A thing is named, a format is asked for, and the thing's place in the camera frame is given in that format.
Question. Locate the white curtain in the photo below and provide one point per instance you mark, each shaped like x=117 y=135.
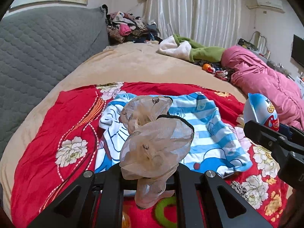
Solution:
x=190 y=9

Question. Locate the green and white blanket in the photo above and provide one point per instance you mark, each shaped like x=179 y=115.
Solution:
x=201 y=52

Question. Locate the pile of clothes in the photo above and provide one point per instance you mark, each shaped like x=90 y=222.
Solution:
x=128 y=26

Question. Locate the grey quilted headboard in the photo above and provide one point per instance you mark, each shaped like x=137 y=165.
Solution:
x=42 y=47

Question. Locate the white ornate mirror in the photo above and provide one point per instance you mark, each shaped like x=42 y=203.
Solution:
x=255 y=39

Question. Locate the red floral blanket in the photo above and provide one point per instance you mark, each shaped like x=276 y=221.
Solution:
x=59 y=118

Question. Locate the orange egg toy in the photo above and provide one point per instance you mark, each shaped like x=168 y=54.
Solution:
x=206 y=67

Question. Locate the black television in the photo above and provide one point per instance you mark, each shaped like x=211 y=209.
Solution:
x=298 y=49

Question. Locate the white air conditioner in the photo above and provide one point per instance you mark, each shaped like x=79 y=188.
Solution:
x=269 y=3

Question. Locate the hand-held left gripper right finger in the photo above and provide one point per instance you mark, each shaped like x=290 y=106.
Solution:
x=187 y=182

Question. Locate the leopard print cloth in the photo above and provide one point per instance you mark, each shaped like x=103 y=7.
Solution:
x=238 y=187

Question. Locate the pink quilt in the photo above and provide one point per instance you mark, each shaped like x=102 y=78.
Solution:
x=261 y=76

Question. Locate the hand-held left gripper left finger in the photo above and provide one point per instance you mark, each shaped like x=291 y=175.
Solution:
x=114 y=182

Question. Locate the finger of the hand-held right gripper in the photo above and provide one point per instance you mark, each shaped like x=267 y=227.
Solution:
x=293 y=133
x=263 y=136

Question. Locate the blue striped cartoon towel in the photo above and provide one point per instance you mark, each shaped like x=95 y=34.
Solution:
x=209 y=128

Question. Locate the beige bed sheet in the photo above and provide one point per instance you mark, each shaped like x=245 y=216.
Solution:
x=133 y=64

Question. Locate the red white snack wrapper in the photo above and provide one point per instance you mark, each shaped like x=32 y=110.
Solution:
x=222 y=73

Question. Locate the beige organza scrunchie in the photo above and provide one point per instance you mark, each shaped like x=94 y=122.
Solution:
x=154 y=142

